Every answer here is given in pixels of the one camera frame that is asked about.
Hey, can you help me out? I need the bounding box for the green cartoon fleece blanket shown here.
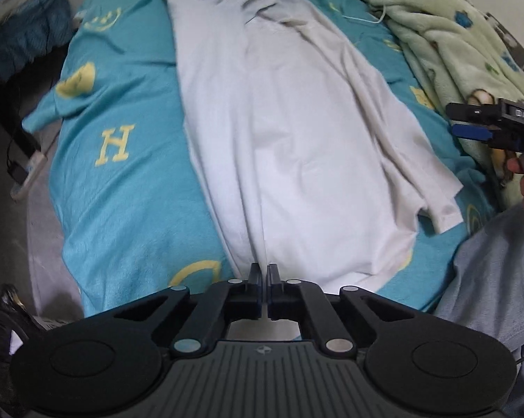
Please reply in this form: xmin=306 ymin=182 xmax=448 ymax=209
xmin=322 ymin=0 xmax=524 ymax=214

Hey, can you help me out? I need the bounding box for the white t-shirt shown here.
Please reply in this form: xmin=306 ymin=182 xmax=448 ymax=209
xmin=166 ymin=0 xmax=463 ymax=293

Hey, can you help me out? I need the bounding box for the white charging cable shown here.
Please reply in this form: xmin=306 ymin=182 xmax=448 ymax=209
xmin=342 ymin=1 xmax=391 ymax=25

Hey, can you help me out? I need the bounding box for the grey trouser leg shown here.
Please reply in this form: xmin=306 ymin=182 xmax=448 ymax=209
xmin=435 ymin=205 xmax=524 ymax=417

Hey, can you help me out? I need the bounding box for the white bed frame rail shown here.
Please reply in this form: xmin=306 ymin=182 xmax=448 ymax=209
xmin=6 ymin=125 xmax=60 ymax=201

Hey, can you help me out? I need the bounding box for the teal patterned bed sheet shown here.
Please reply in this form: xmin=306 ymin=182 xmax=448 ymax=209
xmin=23 ymin=0 xmax=495 ymax=316

